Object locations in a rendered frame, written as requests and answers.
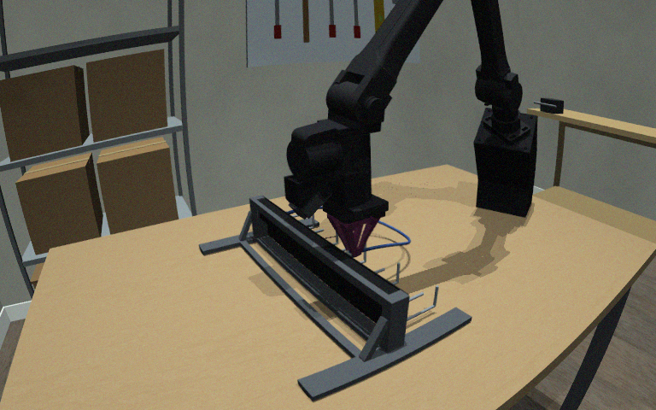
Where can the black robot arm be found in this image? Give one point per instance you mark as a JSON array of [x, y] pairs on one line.
[[361, 93]]

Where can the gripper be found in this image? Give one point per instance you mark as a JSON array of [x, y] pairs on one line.
[[348, 223]]

